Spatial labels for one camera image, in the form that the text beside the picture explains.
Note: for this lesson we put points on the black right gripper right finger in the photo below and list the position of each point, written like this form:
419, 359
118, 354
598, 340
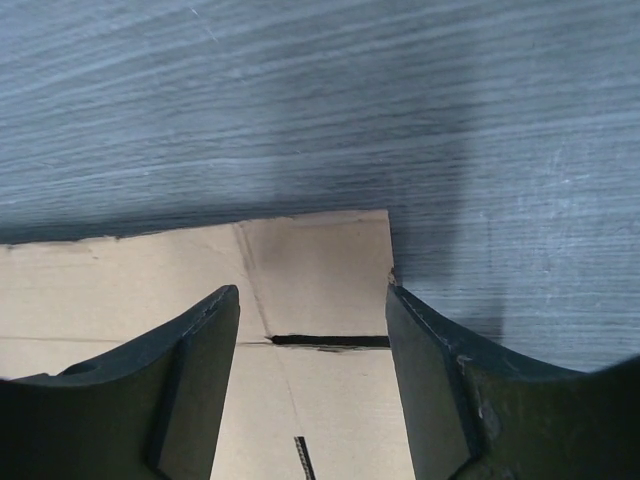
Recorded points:
474, 409

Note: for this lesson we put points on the brown cardboard box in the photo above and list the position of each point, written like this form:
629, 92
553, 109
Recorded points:
301, 280

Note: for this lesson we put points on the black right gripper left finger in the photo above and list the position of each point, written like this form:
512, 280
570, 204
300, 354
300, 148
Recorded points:
150, 408

